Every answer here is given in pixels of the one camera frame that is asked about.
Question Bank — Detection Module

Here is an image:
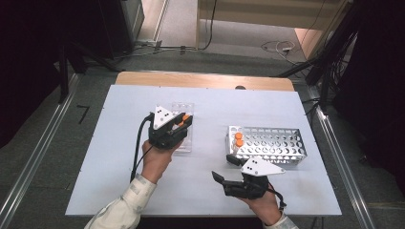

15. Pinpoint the black hanging cable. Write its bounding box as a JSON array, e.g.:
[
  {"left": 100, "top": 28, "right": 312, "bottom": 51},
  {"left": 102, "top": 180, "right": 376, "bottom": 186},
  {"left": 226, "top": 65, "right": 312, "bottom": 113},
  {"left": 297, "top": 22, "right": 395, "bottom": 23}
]
[{"left": 198, "top": 0, "right": 219, "bottom": 52}]

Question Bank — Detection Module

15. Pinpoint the metal floor rail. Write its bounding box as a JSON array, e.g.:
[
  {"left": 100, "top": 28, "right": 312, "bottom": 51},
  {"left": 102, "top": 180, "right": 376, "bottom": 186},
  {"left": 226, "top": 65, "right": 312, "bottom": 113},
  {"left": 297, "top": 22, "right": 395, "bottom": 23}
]
[
  {"left": 0, "top": 73, "right": 80, "bottom": 223},
  {"left": 305, "top": 85, "right": 376, "bottom": 229}
]

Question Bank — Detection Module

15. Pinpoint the bundle of black cables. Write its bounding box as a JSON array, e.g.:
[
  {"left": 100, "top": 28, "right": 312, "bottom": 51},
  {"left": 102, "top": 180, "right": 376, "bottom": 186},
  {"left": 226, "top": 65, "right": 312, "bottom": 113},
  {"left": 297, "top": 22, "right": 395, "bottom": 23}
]
[{"left": 276, "top": 30, "right": 358, "bottom": 84}]

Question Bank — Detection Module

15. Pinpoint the perforated metal test tube rack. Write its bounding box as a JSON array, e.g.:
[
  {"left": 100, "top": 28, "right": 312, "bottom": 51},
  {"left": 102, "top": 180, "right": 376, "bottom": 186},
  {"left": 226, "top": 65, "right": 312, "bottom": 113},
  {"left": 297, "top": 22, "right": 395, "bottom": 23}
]
[{"left": 224, "top": 125, "right": 309, "bottom": 167}]

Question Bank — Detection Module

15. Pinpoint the dark curtain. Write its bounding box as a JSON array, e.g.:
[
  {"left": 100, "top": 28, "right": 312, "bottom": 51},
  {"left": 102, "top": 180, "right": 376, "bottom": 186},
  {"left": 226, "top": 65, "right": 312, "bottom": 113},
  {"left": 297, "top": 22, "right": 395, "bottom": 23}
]
[
  {"left": 332, "top": 0, "right": 405, "bottom": 189},
  {"left": 0, "top": 0, "right": 123, "bottom": 149}
]

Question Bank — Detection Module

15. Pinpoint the person's right hand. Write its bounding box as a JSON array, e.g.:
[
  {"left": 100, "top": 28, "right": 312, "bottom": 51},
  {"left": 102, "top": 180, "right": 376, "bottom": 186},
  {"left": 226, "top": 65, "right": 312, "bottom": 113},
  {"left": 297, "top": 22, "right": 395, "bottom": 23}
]
[{"left": 238, "top": 182, "right": 285, "bottom": 227}]

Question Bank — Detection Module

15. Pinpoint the light wooden table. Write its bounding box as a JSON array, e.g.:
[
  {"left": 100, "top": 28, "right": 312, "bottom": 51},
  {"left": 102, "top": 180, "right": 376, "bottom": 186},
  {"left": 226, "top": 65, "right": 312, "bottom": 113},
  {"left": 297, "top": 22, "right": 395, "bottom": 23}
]
[{"left": 115, "top": 71, "right": 295, "bottom": 93}]

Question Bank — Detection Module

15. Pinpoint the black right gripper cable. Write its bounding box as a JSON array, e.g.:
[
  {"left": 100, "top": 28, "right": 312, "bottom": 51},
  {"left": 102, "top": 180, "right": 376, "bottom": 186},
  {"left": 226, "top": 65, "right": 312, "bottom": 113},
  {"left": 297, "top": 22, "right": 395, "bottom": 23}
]
[{"left": 266, "top": 187, "right": 288, "bottom": 213}]

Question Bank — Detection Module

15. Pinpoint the black metal stand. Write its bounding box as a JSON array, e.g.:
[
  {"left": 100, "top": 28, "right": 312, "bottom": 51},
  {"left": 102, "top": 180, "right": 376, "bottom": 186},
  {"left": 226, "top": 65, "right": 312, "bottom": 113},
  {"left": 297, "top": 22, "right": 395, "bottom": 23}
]
[
  {"left": 58, "top": 44, "right": 70, "bottom": 105},
  {"left": 319, "top": 56, "right": 332, "bottom": 113}
]

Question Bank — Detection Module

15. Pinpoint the clear acrylic test tube rack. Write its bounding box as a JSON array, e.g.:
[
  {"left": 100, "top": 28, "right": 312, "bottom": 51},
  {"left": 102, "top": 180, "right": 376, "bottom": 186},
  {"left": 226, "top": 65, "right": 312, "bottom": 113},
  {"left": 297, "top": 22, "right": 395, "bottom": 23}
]
[{"left": 171, "top": 101, "right": 196, "bottom": 154}]

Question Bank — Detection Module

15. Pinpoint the light wooden furniture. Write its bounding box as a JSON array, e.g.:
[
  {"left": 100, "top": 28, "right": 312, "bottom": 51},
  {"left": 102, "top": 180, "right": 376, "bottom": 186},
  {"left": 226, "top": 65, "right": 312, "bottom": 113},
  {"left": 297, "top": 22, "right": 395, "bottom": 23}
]
[{"left": 195, "top": 0, "right": 352, "bottom": 60}]

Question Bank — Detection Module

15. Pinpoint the grey floor cable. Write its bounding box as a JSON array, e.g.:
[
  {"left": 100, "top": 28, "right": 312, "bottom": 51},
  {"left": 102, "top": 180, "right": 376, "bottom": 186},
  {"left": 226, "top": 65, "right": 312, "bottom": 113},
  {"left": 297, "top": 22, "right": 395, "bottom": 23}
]
[{"left": 120, "top": 39, "right": 199, "bottom": 61}]

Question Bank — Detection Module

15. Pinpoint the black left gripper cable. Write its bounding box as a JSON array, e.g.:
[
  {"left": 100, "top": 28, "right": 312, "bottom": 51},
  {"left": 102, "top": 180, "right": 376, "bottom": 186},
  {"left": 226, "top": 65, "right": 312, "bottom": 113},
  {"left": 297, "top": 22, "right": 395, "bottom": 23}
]
[{"left": 129, "top": 113, "right": 156, "bottom": 183}]

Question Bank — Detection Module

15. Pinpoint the grey cabinet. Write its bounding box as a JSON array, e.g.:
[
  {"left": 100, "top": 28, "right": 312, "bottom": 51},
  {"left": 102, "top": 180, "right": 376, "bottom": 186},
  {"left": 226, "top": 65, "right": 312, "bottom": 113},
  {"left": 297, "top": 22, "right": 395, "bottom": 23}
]
[{"left": 119, "top": 0, "right": 145, "bottom": 43}]

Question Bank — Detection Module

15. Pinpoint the white floor cable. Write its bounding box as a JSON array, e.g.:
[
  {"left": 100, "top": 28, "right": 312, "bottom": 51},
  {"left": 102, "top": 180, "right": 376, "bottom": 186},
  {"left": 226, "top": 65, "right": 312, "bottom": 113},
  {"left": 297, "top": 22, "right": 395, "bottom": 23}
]
[{"left": 261, "top": 40, "right": 296, "bottom": 57}]

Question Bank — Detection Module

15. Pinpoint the person's left hand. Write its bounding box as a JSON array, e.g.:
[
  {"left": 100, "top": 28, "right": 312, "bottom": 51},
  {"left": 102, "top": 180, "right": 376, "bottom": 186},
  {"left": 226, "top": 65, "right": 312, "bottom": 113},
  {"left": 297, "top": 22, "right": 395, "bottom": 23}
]
[{"left": 140, "top": 140, "right": 183, "bottom": 184}]

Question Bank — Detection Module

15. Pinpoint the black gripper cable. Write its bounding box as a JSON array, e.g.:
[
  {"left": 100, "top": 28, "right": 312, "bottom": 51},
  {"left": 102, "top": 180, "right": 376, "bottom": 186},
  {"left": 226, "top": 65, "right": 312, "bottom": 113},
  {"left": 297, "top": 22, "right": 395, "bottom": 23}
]
[
  {"left": 266, "top": 187, "right": 288, "bottom": 213},
  {"left": 129, "top": 113, "right": 156, "bottom": 183}
]

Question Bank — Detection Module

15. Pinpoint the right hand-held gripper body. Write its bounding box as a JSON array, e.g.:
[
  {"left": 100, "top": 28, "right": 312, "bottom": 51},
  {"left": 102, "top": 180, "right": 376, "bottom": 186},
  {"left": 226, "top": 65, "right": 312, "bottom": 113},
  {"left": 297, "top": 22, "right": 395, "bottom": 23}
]
[{"left": 223, "top": 156, "right": 287, "bottom": 201}]

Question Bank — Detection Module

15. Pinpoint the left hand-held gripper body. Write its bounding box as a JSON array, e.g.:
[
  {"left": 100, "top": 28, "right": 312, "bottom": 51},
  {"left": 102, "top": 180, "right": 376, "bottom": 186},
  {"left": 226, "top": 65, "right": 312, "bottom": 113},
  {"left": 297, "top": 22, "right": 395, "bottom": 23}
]
[{"left": 147, "top": 104, "right": 189, "bottom": 151}]

